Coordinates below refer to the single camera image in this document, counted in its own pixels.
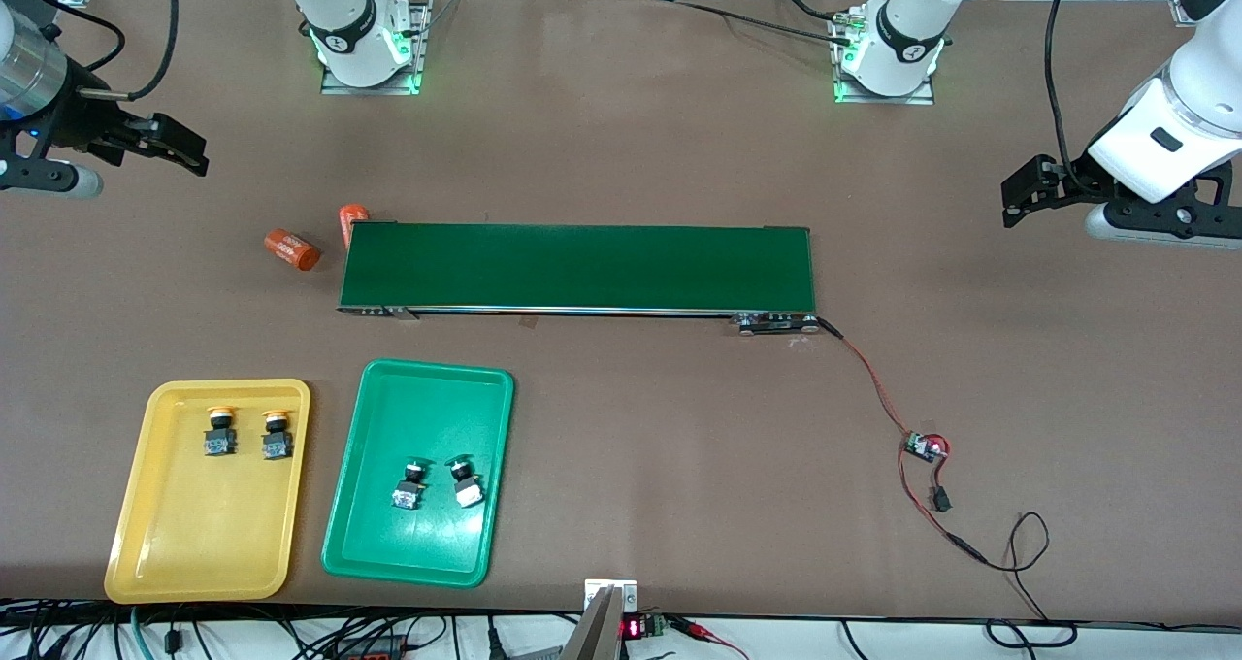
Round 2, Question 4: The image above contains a yellow push button switch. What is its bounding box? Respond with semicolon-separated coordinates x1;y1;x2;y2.
203;406;241;459
260;409;297;462

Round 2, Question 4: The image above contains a green push button switch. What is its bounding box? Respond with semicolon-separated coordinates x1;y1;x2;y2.
391;458;429;512
444;455;486;510

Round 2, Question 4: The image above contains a yellow plastic tray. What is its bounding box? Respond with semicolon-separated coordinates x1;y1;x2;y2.
104;379;311;605

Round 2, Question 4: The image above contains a green conveyor belt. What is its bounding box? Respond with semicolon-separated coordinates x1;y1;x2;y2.
337;219;843;337

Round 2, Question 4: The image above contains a green plastic tray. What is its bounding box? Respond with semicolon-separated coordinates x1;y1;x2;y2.
321;358;515;589

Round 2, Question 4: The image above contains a red clip lead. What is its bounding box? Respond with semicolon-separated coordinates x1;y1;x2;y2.
670;616;749;660

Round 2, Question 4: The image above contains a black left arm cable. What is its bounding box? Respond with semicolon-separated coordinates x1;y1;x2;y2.
1043;0;1099;197

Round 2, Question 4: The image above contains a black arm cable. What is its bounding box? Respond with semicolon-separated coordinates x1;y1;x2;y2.
16;0;180;104
1043;0;1099;197

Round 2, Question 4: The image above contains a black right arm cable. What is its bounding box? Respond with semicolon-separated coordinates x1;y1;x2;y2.
16;0;180;104

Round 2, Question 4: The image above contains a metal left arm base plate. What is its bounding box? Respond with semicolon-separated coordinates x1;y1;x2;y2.
832;10;937;107

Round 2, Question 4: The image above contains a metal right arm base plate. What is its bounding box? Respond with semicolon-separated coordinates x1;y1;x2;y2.
319;0;434;97

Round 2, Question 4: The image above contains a thick black table cable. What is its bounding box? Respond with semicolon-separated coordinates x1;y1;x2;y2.
769;0;843;26

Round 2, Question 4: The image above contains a red and black wire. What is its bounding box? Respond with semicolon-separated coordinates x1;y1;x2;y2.
820;318;991;569

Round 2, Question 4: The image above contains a thin black table cable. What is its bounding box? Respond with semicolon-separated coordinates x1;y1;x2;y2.
670;0;857;46

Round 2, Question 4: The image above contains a thin black looped cable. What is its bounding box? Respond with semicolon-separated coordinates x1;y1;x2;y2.
986;511;1079;647

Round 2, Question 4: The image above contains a grey metal camera post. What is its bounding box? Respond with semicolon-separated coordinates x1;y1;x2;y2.
561;579;639;660

